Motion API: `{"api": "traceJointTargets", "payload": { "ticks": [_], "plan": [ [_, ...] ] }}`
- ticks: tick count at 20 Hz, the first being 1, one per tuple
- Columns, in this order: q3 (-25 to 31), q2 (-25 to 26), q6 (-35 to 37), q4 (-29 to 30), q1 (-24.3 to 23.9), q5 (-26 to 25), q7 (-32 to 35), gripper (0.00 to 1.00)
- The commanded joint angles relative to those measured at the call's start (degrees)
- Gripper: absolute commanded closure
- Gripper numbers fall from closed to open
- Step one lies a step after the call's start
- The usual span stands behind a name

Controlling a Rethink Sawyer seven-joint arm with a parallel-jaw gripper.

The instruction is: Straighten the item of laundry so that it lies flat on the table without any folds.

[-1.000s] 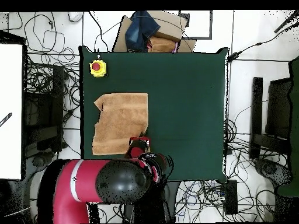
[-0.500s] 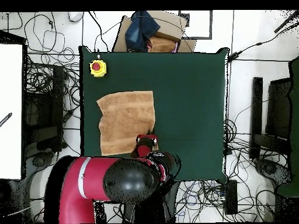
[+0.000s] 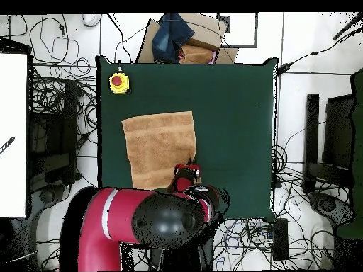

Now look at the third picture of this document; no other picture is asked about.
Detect black power adapter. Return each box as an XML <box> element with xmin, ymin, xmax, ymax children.
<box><xmin>275</xmin><ymin>62</ymin><xmax>291</xmax><ymax>77</ymax></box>

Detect blue denim jeans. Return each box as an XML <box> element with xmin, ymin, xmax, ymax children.
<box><xmin>151</xmin><ymin>12</ymin><xmax>196</xmax><ymax>64</ymax></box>

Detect black flat floor bar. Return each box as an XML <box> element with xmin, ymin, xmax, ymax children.
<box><xmin>302</xmin><ymin>93</ymin><xmax>320</xmax><ymax>195</ymax></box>

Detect dark square floor frame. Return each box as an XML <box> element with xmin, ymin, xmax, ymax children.
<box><xmin>216</xmin><ymin>12</ymin><xmax>259</xmax><ymax>49</ymax></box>

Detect yellow emergency stop button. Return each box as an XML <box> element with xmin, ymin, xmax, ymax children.
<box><xmin>108</xmin><ymin>72</ymin><xmax>131</xmax><ymax>95</ymax></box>

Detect green cloth covered table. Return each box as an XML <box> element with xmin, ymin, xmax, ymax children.
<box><xmin>335</xmin><ymin>67</ymin><xmax>363</xmax><ymax>240</ymax></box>

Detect person's white shoe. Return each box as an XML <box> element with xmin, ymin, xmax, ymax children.
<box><xmin>82</xmin><ymin>13</ymin><xmax>102</xmax><ymax>28</ymax></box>

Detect black caster base leg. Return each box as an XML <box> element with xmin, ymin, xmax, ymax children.
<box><xmin>307</xmin><ymin>191</ymin><xmax>355</xmax><ymax>227</ymax></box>
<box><xmin>28</xmin><ymin>183</ymin><xmax>67</xmax><ymax>236</ymax></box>

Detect tan terry towel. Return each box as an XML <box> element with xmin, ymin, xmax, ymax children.
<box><xmin>121</xmin><ymin>110</ymin><xmax>203</xmax><ymax>191</ymax></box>

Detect dark green tablecloth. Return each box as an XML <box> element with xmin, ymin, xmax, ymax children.
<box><xmin>95</xmin><ymin>55</ymin><xmax>279</xmax><ymax>223</ymax></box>

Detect tangle of black cables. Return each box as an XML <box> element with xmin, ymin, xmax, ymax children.
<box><xmin>270</xmin><ymin>118</ymin><xmax>352</xmax><ymax>270</ymax></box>
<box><xmin>28</xmin><ymin>13</ymin><xmax>99</xmax><ymax>142</ymax></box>

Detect brown cardboard box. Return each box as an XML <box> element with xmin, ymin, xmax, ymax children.
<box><xmin>135</xmin><ymin>12</ymin><xmax>240</xmax><ymax>64</ymax></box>

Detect black tripod leg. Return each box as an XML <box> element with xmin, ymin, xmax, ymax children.
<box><xmin>333</xmin><ymin>12</ymin><xmax>363</xmax><ymax>40</ymax></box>

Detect orange folded towel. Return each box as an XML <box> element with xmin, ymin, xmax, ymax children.
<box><xmin>179</xmin><ymin>43</ymin><xmax>218</xmax><ymax>64</ymax></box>

